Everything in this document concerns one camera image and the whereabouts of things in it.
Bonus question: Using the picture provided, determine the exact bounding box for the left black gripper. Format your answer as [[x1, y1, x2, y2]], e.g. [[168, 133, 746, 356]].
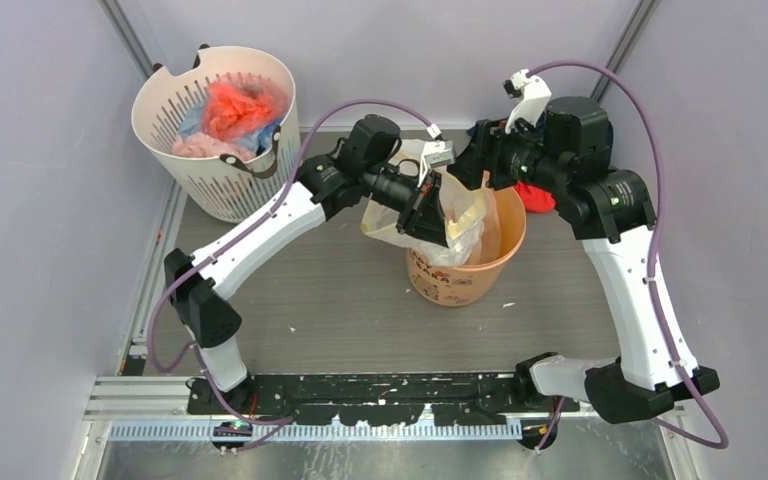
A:
[[364, 165, 456, 249]]

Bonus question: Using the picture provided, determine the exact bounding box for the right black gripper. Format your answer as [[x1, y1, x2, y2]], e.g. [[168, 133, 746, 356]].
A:
[[447, 112, 568, 194]]

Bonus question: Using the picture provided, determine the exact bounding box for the pale yellow trash bag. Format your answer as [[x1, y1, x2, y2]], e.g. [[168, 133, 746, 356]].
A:
[[360, 167, 488, 267]]

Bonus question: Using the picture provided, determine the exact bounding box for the orange plastic trash bin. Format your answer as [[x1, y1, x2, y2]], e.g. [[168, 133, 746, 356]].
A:
[[406, 187, 526, 307]]

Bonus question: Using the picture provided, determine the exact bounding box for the white slotted laundry basket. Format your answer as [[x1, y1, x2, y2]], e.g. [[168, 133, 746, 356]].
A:
[[131, 46, 300, 223]]

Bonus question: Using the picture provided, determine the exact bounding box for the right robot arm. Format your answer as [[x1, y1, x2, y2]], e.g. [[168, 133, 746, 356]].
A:
[[449, 97, 720, 424]]

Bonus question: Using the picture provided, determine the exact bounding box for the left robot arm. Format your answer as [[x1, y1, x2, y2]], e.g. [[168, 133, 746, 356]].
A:
[[164, 114, 455, 413]]

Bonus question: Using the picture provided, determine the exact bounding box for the blue plastic trash bag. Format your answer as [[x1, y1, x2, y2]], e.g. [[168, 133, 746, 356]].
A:
[[176, 102, 280, 156]]

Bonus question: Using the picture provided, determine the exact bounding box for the red plastic trash bag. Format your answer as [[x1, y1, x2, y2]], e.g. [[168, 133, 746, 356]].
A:
[[201, 72, 289, 143]]

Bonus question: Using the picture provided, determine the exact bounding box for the pink plastic trash bag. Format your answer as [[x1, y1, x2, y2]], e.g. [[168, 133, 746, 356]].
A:
[[171, 132, 257, 161]]

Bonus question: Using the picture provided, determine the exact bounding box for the red cloth garment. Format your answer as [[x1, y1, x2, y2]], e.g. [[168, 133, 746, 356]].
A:
[[514, 182, 556, 214]]

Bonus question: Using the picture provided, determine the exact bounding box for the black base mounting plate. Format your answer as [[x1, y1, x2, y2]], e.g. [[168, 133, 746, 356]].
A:
[[186, 372, 559, 427]]

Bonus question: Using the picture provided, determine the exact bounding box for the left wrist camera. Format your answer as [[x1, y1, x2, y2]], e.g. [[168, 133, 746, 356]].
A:
[[417, 140, 456, 186]]

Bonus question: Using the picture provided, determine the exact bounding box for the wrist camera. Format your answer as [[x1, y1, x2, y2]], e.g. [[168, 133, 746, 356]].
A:
[[503, 69, 552, 134], [417, 140, 456, 186]]

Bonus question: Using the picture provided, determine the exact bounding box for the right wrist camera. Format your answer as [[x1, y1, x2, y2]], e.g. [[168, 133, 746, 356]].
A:
[[503, 69, 552, 134]]

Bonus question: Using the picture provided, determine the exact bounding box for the aluminium rail frame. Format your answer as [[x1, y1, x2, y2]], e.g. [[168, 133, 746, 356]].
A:
[[83, 372, 686, 443]]

